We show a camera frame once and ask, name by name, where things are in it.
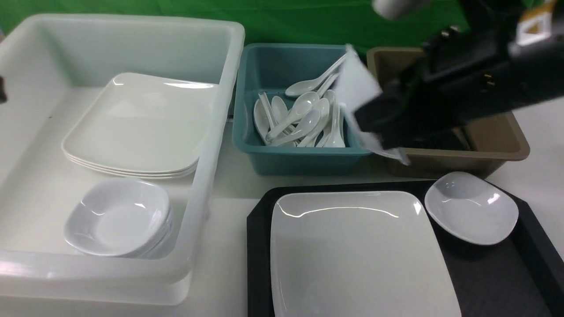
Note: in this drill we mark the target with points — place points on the large white rectangular plate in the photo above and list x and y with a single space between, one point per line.
357 254

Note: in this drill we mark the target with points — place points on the small white bowl with spoon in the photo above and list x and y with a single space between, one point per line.
471 209

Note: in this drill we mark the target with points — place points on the white square bowl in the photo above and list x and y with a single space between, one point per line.
360 98

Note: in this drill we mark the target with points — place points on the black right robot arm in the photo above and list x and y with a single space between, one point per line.
510 57

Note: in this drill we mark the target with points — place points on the pile of white spoons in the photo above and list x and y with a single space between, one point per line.
309 123

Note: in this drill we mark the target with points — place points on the white spoon leaning on rim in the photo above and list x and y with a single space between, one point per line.
305 86

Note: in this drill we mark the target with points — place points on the teal plastic bin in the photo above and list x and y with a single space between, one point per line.
272 68

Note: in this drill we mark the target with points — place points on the stack of white plates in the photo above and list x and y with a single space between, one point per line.
145 126

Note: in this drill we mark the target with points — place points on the green backdrop cloth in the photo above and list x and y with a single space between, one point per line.
269 21

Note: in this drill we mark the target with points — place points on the stack of white bowls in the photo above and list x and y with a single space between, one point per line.
120 217

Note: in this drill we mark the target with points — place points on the large white plastic tub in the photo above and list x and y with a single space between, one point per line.
53 65

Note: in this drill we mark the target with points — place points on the brown plastic bin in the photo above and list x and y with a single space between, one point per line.
480 148

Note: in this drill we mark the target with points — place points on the black serving tray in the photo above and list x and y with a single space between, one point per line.
520 277

